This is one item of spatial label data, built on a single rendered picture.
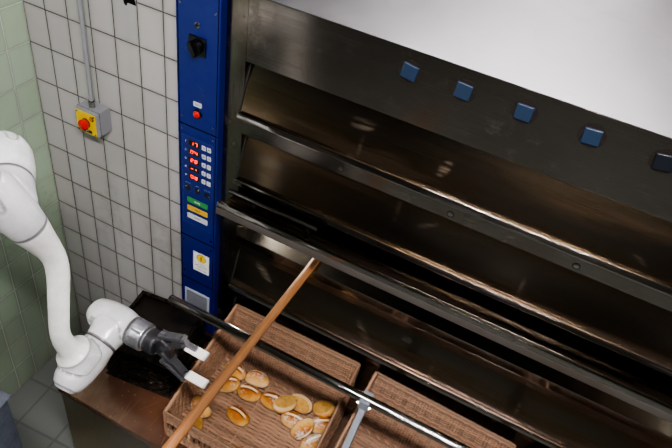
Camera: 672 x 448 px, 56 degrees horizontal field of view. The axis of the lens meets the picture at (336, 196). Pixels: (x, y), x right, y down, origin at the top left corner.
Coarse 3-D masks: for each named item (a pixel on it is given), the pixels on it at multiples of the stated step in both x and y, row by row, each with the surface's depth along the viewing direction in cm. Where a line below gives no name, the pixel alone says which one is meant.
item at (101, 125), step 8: (80, 104) 226; (88, 104) 227; (96, 104) 227; (80, 112) 225; (88, 112) 223; (96, 112) 224; (104, 112) 226; (88, 120) 225; (96, 120) 224; (104, 120) 227; (88, 128) 228; (96, 128) 226; (104, 128) 229; (96, 136) 228
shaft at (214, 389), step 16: (304, 272) 219; (288, 288) 214; (272, 320) 203; (256, 336) 196; (240, 352) 191; (224, 368) 187; (224, 384) 183; (208, 400) 178; (192, 416) 173; (176, 432) 169
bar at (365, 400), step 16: (176, 304) 207; (208, 320) 203; (240, 336) 200; (272, 352) 197; (304, 368) 194; (336, 384) 191; (368, 400) 188; (400, 416) 185; (352, 432) 189; (432, 432) 183
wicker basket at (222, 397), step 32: (256, 320) 249; (224, 352) 258; (256, 352) 254; (288, 352) 248; (320, 352) 241; (192, 384) 238; (288, 384) 253; (320, 384) 247; (352, 384) 237; (224, 416) 241; (256, 416) 243
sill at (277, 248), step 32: (288, 256) 229; (352, 288) 221; (416, 320) 215; (448, 320) 216; (480, 352) 209; (512, 352) 209; (544, 384) 204; (576, 384) 202; (608, 416) 199; (640, 416) 196
